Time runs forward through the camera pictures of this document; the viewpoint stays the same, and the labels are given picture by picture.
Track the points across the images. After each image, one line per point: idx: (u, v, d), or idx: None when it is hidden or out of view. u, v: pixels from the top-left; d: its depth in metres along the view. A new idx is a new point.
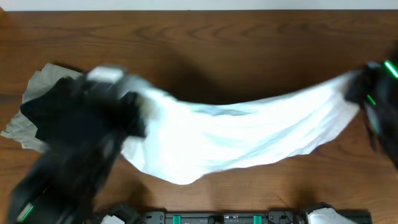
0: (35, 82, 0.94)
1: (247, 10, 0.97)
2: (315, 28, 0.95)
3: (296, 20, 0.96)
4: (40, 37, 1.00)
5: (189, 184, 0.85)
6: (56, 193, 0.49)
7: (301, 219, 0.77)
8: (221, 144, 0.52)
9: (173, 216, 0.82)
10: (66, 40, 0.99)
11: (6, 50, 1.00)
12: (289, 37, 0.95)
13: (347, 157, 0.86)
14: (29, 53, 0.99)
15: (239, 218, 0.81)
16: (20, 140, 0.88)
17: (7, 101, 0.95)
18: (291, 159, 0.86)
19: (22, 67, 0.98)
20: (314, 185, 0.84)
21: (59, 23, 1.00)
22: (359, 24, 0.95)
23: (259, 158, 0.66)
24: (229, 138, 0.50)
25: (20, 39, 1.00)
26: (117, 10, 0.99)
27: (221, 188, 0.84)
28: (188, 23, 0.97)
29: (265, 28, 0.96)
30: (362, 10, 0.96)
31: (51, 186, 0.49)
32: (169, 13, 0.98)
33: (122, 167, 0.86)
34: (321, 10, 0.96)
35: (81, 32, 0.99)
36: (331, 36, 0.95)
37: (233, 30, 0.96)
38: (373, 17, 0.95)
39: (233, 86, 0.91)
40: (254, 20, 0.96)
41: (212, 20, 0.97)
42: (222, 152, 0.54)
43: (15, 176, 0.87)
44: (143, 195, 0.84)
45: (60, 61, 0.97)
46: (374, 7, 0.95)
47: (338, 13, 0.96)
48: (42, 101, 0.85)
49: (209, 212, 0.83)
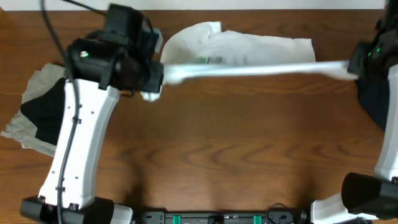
0: (35, 82, 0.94)
1: (245, 10, 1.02)
2: (314, 27, 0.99)
3: (296, 20, 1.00)
4: (40, 37, 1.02)
5: (189, 184, 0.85)
6: (104, 53, 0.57)
7: (303, 213, 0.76)
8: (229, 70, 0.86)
9: (173, 216, 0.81)
10: (67, 40, 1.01)
11: (7, 50, 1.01)
12: (288, 37, 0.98)
13: (348, 156, 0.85)
14: (30, 53, 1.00)
15: (239, 218, 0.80)
16: (20, 140, 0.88)
17: (7, 101, 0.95)
18: (291, 159, 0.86)
19: (22, 67, 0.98)
20: (315, 185, 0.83)
21: (61, 23, 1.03)
22: (354, 23, 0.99)
23: (229, 73, 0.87)
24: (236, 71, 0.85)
25: (21, 39, 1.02)
26: None
27: (220, 188, 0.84)
28: (187, 23, 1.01)
29: (265, 27, 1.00)
30: (357, 10, 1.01)
31: (106, 54, 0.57)
32: (170, 13, 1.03)
33: (122, 167, 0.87)
34: (319, 10, 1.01)
35: (81, 32, 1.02)
36: (329, 34, 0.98)
37: (234, 29, 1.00)
38: (369, 17, 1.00)
39: (232, 85, 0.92)
40: (253, 20, 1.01)
41: (212, 18, 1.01)
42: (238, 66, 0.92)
43: (15, 177, 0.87)
44: (142, 195, 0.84)
45: (60, 61, 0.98)
46: (368, 7, 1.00)
47: (336, 13, 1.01)
48: (43, 103, 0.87)
49: (209, 212, 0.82)
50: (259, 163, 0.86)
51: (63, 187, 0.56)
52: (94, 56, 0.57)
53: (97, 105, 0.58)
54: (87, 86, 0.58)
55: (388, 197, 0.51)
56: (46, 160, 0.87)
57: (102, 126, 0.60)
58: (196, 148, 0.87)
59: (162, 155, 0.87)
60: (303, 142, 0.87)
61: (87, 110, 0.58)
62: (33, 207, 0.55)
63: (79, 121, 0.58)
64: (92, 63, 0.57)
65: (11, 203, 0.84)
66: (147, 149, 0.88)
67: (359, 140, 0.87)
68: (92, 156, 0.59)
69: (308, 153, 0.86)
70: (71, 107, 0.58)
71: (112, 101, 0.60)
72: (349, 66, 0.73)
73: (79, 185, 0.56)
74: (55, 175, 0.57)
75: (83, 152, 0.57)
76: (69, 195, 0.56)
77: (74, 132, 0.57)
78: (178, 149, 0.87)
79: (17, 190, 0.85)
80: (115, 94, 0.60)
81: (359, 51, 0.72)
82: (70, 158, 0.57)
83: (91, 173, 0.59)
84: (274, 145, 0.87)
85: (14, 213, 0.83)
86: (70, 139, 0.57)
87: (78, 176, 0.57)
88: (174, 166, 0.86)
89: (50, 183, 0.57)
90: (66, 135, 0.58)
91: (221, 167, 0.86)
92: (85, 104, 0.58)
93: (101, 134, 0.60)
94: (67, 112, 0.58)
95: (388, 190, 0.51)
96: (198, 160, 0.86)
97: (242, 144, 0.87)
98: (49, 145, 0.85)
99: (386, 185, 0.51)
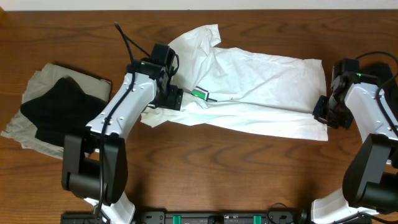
0: (34, 82, 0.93)
1: (244, 9, 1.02)
2: (314, 27, 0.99)
3: (296, 20, 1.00)
4: (40, 37, 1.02)
5: (189, 184, 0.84)
6: (155, 66, 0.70)
7: (304, 212, 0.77)
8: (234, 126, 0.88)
9: (173, 216, 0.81)
10: (66, 40, 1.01)
11: (6, 50, 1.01)
12: (288, 37, 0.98)
13: (348, 156, 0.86)
14: (30, 53, 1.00)
15: (239, 218, 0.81)
16: (20, 140, 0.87)
17: (7, 101, 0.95)
18: (291, 159, 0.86)
19: (22, 68, 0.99)
20: (315, 185, 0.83)
21: (60, 23, 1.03)
22: (354, 23, 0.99)
23: (234, 120, 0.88)
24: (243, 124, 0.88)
25: (20, 39, 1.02)
26: (117, 10, 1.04)
27: (221, 188, 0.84)
28: (187, 22, 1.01)
29: (265, 27, 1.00)
30: (356, 10, 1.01)
31: (157, 66, 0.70)
32: (169, 13, 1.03)
33: None
34: (319, 10, 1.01)
35: (81, 32, 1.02)
36: (330, 34, 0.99)
37: (233, 29, 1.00)
38: (370, 16, 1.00)
39: (231, 84, 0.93)
40: (253, 20, 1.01)
41: (212, 18, 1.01)
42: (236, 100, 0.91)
43: (15, 177, 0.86)
44: (143, 195, 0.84)
45: (60, 61, 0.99)
46: (369, 7, 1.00)
47: (336, 13, 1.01)
48: (45, 102, 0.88)
49: (209, 212, 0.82)
50: (258, 163, 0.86)
51: (109, 122, 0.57)
52: (148, 66, 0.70)
53: (147, 83, 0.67)
54: (141, 79, 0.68)
55: (380, 147, 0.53)
56: (47, 160, 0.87)
57: (143, 103, 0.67)
58: (196, 148, 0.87)
59: (162, 155, 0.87)
60: (302, 142, 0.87)
61: (139, 86, 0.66)
62: (75, 133, 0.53)
63: (132, 89, 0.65)
64: (148, 67, 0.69)
65: (11, 203, 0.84)
66: (147, 149, 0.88)
67: (359, 140, 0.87)
68: (133, 118, 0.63)
69: (308, 153, 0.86)
70: (127, 83, 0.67)
71: (152, 93, 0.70)
72: (314, 112, 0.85)
73: (122, 125, 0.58)
74: (102, 115, 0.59)
75: (129, 107, 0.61)
76: (113, 128, 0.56)
77: (127, 94, 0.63)
78: (179, 150, 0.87)
79: (17, 190, 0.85)
80: (155, 93, 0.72)
81: (319, 101, 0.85)
82: (119, 107, 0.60)
83: (127, 129, 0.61)
84: (274, 145, 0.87)
85: (15, 213, 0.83)
86: (122, 96, 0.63)
87: (123, 118, 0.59)
88: (175, 166, 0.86)
89: (96, 119, 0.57)
90: (117, 96, 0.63)
91: (221, 167, 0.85)
92: (138, 81, 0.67)
93: (140, 111, 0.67)
94: (122, 85, 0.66)
95: (378, 142, 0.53)
96: (198, 160, 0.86)
97: (243, 143, 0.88)
98: (48, 145, 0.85)
99: (374, 137, 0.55)
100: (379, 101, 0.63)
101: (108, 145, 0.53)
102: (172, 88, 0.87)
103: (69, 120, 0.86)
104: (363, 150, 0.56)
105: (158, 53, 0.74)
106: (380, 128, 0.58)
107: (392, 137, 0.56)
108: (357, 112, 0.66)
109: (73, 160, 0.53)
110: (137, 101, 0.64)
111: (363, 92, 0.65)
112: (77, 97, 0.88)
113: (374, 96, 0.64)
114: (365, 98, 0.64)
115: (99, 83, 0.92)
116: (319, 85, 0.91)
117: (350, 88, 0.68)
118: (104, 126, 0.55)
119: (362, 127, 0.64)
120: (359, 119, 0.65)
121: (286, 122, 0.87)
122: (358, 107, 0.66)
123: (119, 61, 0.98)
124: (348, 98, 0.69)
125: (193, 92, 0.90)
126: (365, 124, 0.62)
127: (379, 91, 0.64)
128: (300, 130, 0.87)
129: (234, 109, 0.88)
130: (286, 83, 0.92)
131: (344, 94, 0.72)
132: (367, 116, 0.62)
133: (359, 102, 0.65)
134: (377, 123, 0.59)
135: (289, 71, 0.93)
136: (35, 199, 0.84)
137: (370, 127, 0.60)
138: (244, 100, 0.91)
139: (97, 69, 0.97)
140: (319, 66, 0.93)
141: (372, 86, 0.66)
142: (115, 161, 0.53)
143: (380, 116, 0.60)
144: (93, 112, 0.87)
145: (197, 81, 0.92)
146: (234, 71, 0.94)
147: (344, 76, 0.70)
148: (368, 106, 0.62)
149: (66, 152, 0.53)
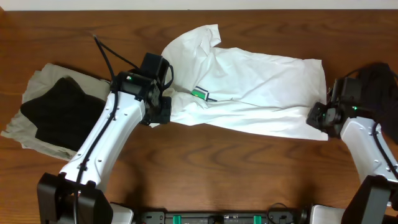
0: (34, 82, 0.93)
1: (244, 9, 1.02)
2: (314, 27, 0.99)
3: (296, 20, 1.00)
4: (40, 37, 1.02)
5: (189, 184, 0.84)
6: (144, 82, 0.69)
7: (303, 213, 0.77)
8: (233, 126, 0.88)
9: (173, 216, 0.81)
10: (66, 40, 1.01)
11: (5, 50, 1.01)
12: (288, 37, 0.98)
13: (348, 156, 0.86)
14: (29, 53, 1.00)
15: (239, 218, 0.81)
16: (19, 140, 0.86)
17: (8, 101, 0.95)
18: (290, 159, 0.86)
19: (22, 68, 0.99)
20: (314, 186, 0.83)
21: (60, 23, 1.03)
22: (354, 23, 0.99)
23: (234, 120, 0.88)
24: (242, 124, 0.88)
25: (20, 39, 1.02)
26: (117, 10, 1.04)
27: (221, 188, 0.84)
28: (188, 22, 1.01)
29: (265, 27, 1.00)
30: (356, 10, 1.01)
31: (145, 83, 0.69)
32: (169, 12, 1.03)
33: (122, 167, 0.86)
34: (319, 10, 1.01)
35: (81, 33, 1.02)
36: (329, 34, 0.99)
37: (233, 29, 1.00)
38: (370, 16, 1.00)
39: (231, 84, 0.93)
40: (253, 20, 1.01)
41: (212, 18, 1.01)
42: (236, 100, 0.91)
43: (16, 176, 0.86)
44: (143, 195, 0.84)
45: (60, 61, 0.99)
46: (368, 7, 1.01)
47: (336, 13, 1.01)
48: (43, 102, 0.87)
49: (209, 212, 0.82)
50: (259, 162, 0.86)
51: (86, 167, 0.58)
52: (136, 81, 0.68)
53: (130, 109, 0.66)
54: (126, 98, 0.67)
55: (379, 191, 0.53)
56: (47, 161, 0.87)
57: (127, 130, 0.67)
58: (196, 148, 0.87)
59: (162, 156, 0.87)
60: (302, 142, 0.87)
61: (122, 112, 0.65)
62: (50, 183, 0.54)
63: (114, 119, 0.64)
64: (135, 83, 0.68)
65: (12, 203, 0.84)
66: (147, 149, 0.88)
67: None
68: (114, 152, 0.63)
69: (308, 153, 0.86)
70: (109, 109, 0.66)
71: (139, 114, 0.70)
72: (308, 119, 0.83)
73: (100, 167, 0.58)
74: (80, 157, 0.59)
75: (109, 143, 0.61)
76: (90, 175, 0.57)
77: (108, 127, 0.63)
78: (178, 150, 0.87)
79: (17, 190, 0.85)
80: (143, 111, 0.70)
81: (314, 110, 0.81)
82: (97, 146, 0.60)
83: (109, 165, 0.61)
84: (274, 145, 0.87)
85: (15, 214, 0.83)
86: (102, 130, 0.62)
87: (101, 160, 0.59)
88: (174, 166, 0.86)
89: (73, 162, 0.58)
90: (97, 129, 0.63)
91: (221, 167, 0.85)
92: (121, 107, 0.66)
93: (124, 139, 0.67)
94: (104, 111, 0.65)
95: (377, 186, 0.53)
96: (198, 160, 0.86)
97: (242, 144, 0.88)
98: (48, 145, 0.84)
99: (372, 181, 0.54)
100: (376, 139, 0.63)
101: (83, 197, 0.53)
102: (165, 100, 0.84)
103: (69, 121, 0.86)
104: (360, 192, 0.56)
105: (147, 67, 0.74)
106: (378, 168, 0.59)
107: (392, 180, 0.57)
108: (354, 149, 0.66)
109: (50, 210, 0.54)
110: (119, 133, 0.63)
111: (359, 127, 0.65)
112: (77, 97, 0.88)
113: (371, 131, 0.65)
114: (362, 134, 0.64)
115: (98, 83, 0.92)
116: (319, 85, 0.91)
117: (346, 121, 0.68)
118: (80, 174, 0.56)
119: (358, 163, 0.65)
120: (355, 154, 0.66)
121: (286, 122, 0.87)
122: (354, 144, 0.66)
123: (118, 61, 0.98)
124: (344, 131, 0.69)
125: (193, 92, 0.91)
126: (362, 160, 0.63)
127: (376, 127, 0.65)
128: (300, 130, 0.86)
129: (234, 108, 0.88)
130: (285, 82, 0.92)
131: (339, 126, 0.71)
132: (365, 154, 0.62)
133: (355, 139, 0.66)
134: (375, 163, 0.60)
135: (289, 72, 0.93)
136: (36, 200, 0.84)
137: (368, 167, 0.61)
138: (244, 100, 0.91)
139: (97, 69, 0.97)
140: (319, 66, 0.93)
141: (367, 121, 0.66)
142: (90, 213, 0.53)
143: (377, 154, 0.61)
144: (93, 113, 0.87)
145: (196, 81, 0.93)
146: (234, 71, 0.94)
147: (341, 109, 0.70)
148: (365, 144, 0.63)
149: (41, 201, 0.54)
